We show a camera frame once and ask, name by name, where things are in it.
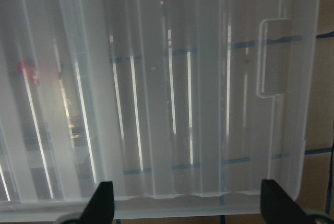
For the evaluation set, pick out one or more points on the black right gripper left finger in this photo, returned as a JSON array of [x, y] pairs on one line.
[[101, 207]]

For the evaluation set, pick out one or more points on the clear plastic box lid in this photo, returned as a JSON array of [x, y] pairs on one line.
[[185, 105]]

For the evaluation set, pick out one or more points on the red block under lid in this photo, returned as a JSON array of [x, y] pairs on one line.
[[28, 68]]

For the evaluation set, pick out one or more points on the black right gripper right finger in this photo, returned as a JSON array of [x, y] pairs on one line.
[[276, 206]]

